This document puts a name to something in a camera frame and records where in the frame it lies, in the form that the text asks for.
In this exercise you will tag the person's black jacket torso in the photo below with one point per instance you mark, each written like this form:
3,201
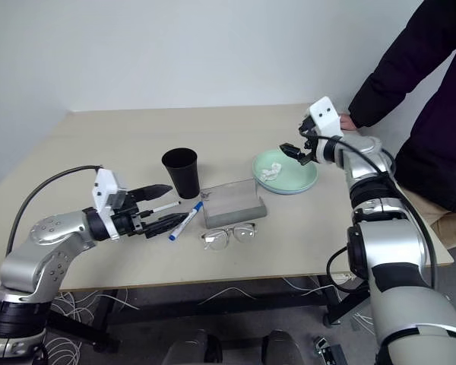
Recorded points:
441,144

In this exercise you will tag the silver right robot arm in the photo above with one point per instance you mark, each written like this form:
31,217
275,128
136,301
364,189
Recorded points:
395,243

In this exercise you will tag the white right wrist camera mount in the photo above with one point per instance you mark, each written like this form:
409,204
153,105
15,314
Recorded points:
327,114

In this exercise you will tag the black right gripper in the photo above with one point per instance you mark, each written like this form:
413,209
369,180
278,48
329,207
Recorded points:
310,146

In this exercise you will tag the clear-framed eyeglasses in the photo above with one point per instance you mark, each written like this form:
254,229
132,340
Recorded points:
228,236

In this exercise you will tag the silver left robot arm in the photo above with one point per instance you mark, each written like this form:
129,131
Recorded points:
53,228

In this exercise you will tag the black metal table frame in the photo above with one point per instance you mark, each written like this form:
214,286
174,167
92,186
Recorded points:
213,306

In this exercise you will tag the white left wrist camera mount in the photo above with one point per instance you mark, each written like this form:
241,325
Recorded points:
105,186

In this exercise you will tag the light blue plate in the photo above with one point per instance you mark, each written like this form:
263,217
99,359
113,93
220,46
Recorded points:
289,191

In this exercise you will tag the thin white black-tipped marker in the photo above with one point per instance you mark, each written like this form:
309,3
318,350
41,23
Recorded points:
163,207

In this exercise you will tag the light green plate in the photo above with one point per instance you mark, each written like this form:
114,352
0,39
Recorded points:
289,171

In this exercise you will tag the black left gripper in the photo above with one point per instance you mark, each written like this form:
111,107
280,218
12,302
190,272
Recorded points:
127,222

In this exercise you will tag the dark rounded shape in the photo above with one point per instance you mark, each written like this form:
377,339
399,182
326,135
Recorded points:
283,348

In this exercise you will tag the grey open glasses case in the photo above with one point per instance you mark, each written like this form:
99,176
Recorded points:
232,207

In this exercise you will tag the white marker with blue cap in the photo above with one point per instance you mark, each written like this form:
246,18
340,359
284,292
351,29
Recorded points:
184,222

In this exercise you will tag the crumpled white tissue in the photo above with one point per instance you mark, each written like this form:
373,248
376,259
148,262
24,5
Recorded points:
271,172

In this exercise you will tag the black floor pedal device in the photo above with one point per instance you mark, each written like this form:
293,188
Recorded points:
328,351

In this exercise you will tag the person's beige trousers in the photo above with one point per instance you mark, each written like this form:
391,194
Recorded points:
441,224

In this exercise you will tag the person's bare hand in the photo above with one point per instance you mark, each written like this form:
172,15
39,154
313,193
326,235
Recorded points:
347,121

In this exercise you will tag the black plastic cup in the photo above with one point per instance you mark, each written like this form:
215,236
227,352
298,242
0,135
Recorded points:
183,175

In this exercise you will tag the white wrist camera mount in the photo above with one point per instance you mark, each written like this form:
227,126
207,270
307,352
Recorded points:
105,186
327,114

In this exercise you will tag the person's black-sleeved forearm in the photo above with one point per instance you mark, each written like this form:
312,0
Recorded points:
395,68

